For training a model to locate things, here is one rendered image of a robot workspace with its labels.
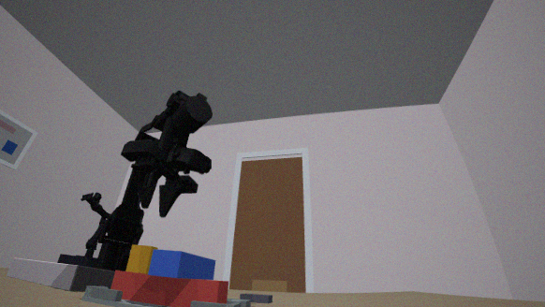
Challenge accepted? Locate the yellow block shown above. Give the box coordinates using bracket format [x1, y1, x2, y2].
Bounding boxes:
[125, 245, 158, 274]

